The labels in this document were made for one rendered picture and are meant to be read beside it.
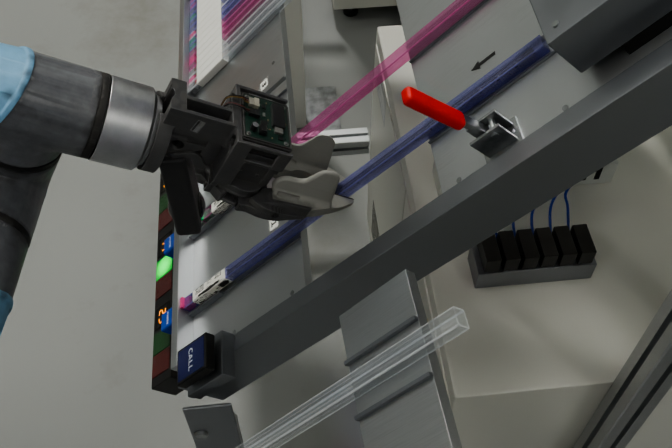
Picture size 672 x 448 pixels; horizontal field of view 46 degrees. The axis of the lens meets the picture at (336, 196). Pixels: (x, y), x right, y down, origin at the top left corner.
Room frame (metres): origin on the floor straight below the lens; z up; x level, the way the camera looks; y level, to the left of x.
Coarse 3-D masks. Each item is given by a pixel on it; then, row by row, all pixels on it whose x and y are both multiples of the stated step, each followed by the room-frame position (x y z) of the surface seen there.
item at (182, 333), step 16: (192, 96) 0.82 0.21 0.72; (176, 240) 0.57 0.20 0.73; (192, 240) 0.57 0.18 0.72; (176, 256) 0.54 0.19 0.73; (192, 256) 0.55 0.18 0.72; (176, 272) 0.52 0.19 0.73; (192, 272) 0.53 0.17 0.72; (176, 288) 0.50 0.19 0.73; (192, 288) 0.50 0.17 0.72; (176, 304) 0.47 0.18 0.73; (176, 320) 0.45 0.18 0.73; (192, 320) 0.46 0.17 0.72; (176, 336) 0.43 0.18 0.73; (192, 336) 0.44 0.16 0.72; (176, 352) 0.41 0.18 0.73; (176, 368) 0.40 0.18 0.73
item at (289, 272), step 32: (256, 64) 0.79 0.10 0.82; (288, 64) 0.75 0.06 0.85; (224, 96) 0.78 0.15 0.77; (288, 96) 0.69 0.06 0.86; (224, 224) 0.57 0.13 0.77; (256, 224) 0.53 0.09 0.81; (224, 256) 0.52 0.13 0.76; (288, 256) 0.47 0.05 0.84; (224, 288) 0.48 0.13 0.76; (256, 288) 0.45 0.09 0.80; (288, 288) 0.43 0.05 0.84; (224, 320) 0.44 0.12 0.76
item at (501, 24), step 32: (416, 0) 0.68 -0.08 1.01; (448, 0) 0.64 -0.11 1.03; (512, 0) 0.59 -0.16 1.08; (416, 32) 0.64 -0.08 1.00; (448, 32) 0.60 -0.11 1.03; (480, 32) 0.58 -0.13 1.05; (512, 32) 0.55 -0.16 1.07; (416, 64) 0.59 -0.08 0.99; (448, 64) 0.57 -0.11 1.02; (480, 64) 0.54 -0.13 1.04; (544, 64) 0.50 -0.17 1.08; (608, 64) 0.46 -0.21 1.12; (448, 96) 0.53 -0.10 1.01; (512, 96) 0.49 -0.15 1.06; (544, 96) 0.47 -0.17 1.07; (576, 96) 0.45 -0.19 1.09; (448, 128) 0.49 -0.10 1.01; (448, 160) 0.46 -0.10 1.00; (480, 160) 0.44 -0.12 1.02
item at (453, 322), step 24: (456, 312) 0.25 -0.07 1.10; (408, 336) 0.25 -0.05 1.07; (432, 336) 0.24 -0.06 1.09; (456, 336) 0.24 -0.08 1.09; (384, 360) 0.24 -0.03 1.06; (408, 360) 0.24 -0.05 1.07; (336, 384) 0.24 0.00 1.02; (360, 384) 0.23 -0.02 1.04; (312, 408) 0.23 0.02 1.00; (336, 408) 0.23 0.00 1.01; (264, 432) 0.23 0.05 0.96; (288, 432) 0.22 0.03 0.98
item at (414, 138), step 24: (528, 48) 0.51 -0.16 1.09; (504, 72) 0.50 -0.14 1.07; (456, 96) 0.51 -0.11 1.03; (480, 96) 0.50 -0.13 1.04; (432, 120) 0.50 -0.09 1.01; (408, 144) 0.49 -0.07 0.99; (360, 168) 0.50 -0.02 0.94; (384, 168) 0.49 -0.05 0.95; (336, 192) 0.49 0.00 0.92; (264, 240) 0.49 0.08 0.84; (288, 240) 0.48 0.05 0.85; (240, 264) 0.48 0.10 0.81
